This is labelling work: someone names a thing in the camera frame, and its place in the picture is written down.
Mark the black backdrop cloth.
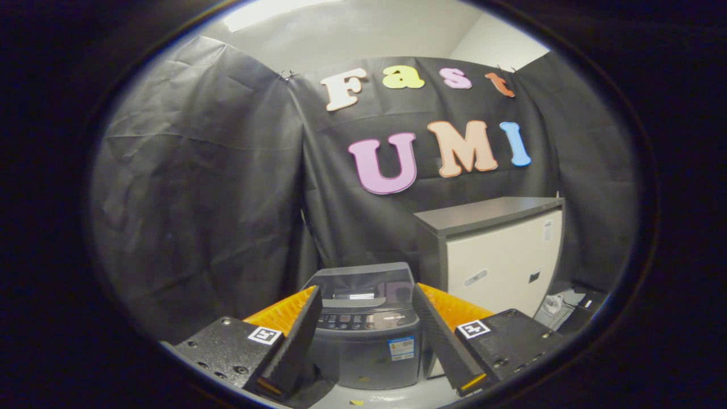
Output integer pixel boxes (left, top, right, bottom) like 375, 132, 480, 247
88, 35, 640, 344

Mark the black floor object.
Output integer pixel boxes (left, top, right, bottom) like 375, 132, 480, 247
559, 287, 605, 336

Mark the grey washing machine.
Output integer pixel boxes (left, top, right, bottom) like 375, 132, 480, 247
304, 262, 424, 391

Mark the beige cabinet with dark top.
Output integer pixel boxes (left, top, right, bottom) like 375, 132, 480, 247
413, 196, 566, 378

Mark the clear plastic object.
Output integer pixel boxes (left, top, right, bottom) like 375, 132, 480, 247
542, 294, 566, 319

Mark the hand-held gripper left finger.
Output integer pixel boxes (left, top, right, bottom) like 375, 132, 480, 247
161, 285, 323, 402

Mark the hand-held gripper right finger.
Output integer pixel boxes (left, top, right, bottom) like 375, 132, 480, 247
410, 282, 566, 397

